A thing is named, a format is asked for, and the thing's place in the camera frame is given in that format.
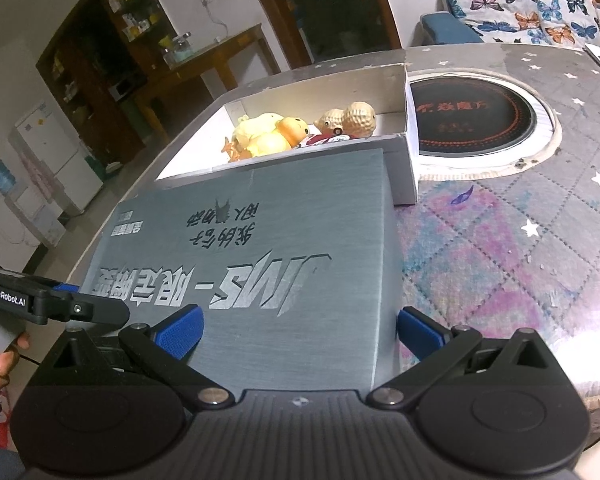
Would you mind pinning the dark wooden cabinet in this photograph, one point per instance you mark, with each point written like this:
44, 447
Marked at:
95, 60

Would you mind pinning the pink hanging cloth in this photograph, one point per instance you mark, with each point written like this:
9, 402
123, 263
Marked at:
37, 175

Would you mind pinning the yellow plush chick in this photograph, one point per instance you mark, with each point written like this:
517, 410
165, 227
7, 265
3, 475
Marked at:
255, 127

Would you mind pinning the peanut-shaped toy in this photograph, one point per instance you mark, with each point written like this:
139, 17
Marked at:
355, 117

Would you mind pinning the grey star-patterned desktop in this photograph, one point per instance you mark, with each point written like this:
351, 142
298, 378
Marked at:
505, 270

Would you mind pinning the white cardboard box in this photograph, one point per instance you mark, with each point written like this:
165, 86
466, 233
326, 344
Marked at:
410, 160

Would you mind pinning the butterfly print blanket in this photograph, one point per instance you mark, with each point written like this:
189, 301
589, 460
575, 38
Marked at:
525, 15

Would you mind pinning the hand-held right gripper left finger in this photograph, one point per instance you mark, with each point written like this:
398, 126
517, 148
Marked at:
180, 334

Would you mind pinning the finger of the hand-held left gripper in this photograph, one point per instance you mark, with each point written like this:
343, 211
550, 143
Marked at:
90, 310

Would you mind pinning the yellow rubber duck toy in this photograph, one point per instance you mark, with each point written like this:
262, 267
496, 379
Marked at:
275, 142

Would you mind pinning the white fridge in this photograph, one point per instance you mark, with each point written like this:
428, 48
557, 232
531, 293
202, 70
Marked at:
55, 155

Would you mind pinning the wooden side table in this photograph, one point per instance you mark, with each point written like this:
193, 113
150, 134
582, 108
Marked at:
220, 50

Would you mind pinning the grey box lid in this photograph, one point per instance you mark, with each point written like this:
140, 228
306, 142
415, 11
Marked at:
260, 260

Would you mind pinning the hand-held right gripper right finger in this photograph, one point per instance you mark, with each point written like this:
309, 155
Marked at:
421, 335

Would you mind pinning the blue water bottle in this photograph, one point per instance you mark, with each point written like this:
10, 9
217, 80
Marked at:
1, 177

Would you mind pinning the black round induction cooker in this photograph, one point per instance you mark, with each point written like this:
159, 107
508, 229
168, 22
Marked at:
470, 115

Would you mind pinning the green container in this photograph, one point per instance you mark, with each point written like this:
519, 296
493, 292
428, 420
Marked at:
179, 50

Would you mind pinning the white water dispenser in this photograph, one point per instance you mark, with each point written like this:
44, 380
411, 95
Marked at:
35, 220

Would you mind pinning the wooden door frame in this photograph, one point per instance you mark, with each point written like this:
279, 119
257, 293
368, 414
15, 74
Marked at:
385, 5

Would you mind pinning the person's dark clothing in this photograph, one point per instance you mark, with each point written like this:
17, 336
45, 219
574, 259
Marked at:
0, 460

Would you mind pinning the red biscuit packet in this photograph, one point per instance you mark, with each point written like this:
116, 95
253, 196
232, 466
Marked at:
320, 139

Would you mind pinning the blue sofa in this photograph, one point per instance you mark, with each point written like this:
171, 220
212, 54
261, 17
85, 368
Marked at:
445, 27

